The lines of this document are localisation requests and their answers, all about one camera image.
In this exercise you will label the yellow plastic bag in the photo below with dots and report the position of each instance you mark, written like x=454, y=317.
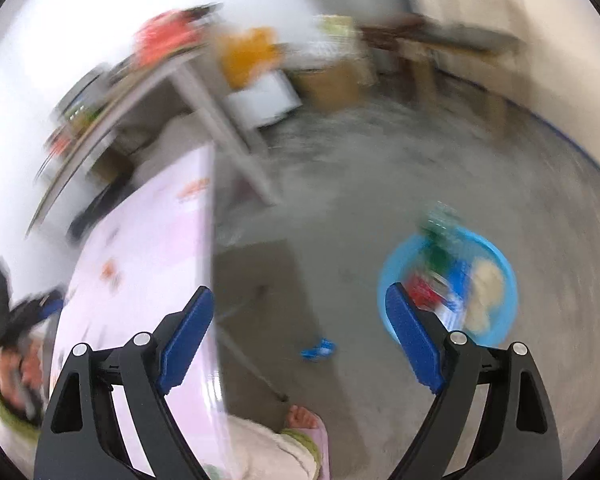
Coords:
x=247, y=57

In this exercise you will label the person's foot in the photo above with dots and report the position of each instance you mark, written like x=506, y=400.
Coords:
x=300, y=416

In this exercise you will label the large cardboard box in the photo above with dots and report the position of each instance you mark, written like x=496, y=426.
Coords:
x=330, y=85

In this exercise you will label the beige mattress with blue edge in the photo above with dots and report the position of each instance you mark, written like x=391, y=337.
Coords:
x=555, y=60

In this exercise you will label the steel rice cooker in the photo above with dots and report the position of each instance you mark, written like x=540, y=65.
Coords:
x=82, y=90

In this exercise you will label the black cloth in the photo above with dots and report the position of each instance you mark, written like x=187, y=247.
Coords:
x=87, y=220

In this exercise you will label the dark wooden stool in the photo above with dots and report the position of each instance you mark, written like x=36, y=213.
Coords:
x=395, y=30

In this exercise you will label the white cabinet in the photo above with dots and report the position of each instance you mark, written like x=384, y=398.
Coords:
x=265, y=100

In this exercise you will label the red plastic bag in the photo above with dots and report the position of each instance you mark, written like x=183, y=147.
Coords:
x=165, y=35

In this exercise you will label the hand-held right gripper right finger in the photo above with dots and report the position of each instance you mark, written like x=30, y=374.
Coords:
x=415, y=340

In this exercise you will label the white side table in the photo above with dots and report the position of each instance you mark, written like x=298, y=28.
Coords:
x=205, y=105

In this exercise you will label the person's left hand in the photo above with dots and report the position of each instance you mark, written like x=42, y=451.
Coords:
x=10, y=380

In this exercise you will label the blue toothpaste box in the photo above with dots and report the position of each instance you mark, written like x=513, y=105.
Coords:
x=457, y=280

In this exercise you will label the red drink can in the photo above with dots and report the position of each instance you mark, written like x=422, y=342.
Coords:
x=425, y=287

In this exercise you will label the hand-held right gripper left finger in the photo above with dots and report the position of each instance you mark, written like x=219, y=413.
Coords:
x=185, y=340

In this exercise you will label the green plastic bottle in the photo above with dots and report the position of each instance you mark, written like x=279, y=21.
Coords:
x=437, y=255

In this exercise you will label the wooden chair with dark seat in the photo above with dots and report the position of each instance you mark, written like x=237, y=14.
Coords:
x=460, y=45

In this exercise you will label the blue plastic wastebasket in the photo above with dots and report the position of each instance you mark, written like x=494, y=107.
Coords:
x=395, y=265

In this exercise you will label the beige cloth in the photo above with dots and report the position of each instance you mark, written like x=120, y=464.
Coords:
x=487, y=285

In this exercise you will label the white and green bag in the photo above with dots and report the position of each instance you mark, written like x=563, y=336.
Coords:
x=335, y=32

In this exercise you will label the white cloth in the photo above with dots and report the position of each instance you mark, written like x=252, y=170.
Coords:
x=175, y=132

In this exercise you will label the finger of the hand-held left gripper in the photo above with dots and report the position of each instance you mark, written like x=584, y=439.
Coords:
x=52, y=307

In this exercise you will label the blue scrap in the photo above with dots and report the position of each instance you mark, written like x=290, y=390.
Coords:
x=317, y=350

